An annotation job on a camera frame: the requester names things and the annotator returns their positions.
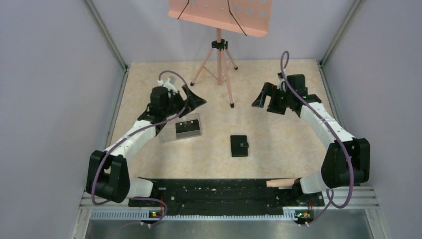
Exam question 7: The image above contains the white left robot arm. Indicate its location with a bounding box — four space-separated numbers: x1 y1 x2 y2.
85 85 206 206

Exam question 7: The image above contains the black leather card holder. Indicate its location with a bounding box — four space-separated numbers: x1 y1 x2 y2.
230 135 249 157

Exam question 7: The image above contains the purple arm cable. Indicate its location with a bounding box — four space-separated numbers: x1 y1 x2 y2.
279 50 355 227
91 70 190 228

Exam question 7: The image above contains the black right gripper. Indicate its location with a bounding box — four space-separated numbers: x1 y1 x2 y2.
251 83 293 115

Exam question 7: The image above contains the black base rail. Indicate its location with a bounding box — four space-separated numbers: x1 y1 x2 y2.
127 179 325 219

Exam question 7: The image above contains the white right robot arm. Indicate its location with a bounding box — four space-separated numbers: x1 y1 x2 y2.
251 73 370 205

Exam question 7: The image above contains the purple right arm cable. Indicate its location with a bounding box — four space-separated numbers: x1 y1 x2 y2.
279 50 355 227

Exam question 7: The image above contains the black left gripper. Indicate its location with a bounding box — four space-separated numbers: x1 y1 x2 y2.
163 85 206 118

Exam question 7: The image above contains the pink music stand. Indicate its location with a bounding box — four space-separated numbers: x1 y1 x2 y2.
168 0 272 108

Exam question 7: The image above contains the clear acrylic tray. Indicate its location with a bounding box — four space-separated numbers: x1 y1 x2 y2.
158 113 203 142

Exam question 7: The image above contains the pink toy microphone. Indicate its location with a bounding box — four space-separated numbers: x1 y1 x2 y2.
266 178 296 188

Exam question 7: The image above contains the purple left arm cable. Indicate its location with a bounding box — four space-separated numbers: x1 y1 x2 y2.
91 70 190 228

